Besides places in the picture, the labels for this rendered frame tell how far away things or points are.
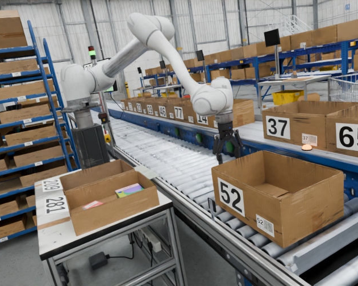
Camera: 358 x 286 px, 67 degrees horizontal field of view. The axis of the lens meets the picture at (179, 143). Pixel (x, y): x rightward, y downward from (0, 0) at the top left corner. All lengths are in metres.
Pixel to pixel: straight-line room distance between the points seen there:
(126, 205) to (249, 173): 0.58
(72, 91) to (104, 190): 0.68
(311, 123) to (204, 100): 0.53
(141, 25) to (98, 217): 0.94
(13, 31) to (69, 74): 1.13
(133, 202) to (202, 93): 0.56
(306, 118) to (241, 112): 0.71
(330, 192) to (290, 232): 0.20
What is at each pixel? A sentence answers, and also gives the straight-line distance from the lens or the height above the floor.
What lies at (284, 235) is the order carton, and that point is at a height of 0.79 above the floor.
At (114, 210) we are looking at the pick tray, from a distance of 1.24.
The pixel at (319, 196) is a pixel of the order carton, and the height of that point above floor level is 0.87.
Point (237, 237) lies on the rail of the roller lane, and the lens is 1.03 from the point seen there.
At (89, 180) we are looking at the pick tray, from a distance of 1.79.
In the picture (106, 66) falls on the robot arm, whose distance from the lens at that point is 1.89.
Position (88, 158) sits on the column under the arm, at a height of 0.88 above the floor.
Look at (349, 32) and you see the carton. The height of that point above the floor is 1.53.
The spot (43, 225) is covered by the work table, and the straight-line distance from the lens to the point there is 1.46.
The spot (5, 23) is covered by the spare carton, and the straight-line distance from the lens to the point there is 2.86.
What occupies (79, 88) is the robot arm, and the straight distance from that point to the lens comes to 1.83.
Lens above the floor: 1.33
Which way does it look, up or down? 15 degrees down
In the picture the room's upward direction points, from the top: 10 degrees counter-clockwise
